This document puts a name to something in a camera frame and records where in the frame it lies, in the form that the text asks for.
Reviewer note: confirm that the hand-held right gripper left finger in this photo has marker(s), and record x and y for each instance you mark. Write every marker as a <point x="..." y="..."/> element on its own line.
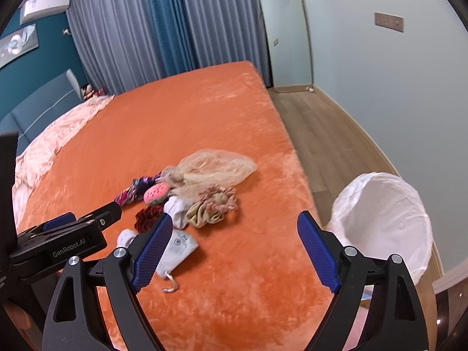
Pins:
<point x="153" y="252"/>

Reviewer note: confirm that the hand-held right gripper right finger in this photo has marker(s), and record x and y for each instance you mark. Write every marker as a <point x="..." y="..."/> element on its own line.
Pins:
<point x="316" y="252"/>

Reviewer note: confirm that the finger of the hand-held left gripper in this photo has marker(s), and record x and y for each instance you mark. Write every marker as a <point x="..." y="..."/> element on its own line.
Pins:
<point x="60" y="223"/>
<point x="106" y="215"/>

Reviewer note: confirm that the purple floral cloth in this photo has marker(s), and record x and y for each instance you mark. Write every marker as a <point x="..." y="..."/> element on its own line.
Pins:
<point x="137" y="188"/>

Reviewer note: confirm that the pink strawberry plush toy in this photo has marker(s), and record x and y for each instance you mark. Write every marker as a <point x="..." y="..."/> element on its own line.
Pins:
<point x="155" y="193"/>

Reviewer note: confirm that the white-lined trash bin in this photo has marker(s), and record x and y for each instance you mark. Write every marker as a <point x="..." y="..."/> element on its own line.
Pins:
<point x="384" y="208"/>

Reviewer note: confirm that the beige mesh bag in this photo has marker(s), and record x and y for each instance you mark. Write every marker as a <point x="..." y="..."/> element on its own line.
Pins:
<point x="219" y="168"/>

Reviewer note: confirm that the small white sock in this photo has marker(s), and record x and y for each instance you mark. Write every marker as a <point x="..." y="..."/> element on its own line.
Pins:
<point x="126" y="237"/>

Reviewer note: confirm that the dark red scrunchie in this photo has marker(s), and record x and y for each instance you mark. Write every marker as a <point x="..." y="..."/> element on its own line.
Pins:
<point x="146" y="217"/>

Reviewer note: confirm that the beige cloth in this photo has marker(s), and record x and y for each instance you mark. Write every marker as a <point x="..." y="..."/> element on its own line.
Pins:
<point x="203" y="215"/>

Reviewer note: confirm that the dusty pink scrunchie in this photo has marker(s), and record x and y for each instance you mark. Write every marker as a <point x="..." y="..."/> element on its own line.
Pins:
<point x="219" y="199"/>

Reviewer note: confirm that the pale pink quilt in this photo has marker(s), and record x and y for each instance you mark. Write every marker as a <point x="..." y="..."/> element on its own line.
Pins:
<point x="55" y="135"/>

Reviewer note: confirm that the blue padded headboard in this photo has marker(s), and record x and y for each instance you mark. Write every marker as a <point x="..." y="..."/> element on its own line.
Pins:
<point x="36" y="106"/>

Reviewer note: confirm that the plush toys by headboard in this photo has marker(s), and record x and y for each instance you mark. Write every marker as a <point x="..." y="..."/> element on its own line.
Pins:
<point x="91" y="92"/>

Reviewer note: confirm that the orange bed blanket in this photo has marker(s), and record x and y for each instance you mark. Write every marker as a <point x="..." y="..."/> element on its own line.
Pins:
<point x="201" y="117"/>

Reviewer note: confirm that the grey curtain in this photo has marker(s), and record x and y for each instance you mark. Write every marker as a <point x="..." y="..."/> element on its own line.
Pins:
<point x="109" y="33"/>
<point x="226" y="18"/>

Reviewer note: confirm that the blue curtain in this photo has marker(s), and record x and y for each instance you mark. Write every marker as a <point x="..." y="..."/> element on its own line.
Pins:
<point x="172" y="18"/>

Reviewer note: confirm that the white air conditioner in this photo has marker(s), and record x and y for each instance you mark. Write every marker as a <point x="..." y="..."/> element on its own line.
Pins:
<point x="44" y="7"/>

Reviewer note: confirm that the standing floor mirror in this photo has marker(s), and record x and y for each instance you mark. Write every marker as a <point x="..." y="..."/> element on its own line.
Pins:
<point x="289" y="36"/>

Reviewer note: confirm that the framed wall picture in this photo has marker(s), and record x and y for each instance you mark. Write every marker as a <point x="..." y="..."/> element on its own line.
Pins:
<point x="16" y="45"/>

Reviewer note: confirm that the bronze wall socket panel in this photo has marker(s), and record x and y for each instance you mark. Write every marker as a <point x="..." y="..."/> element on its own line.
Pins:
<point x="389" y="22"/>

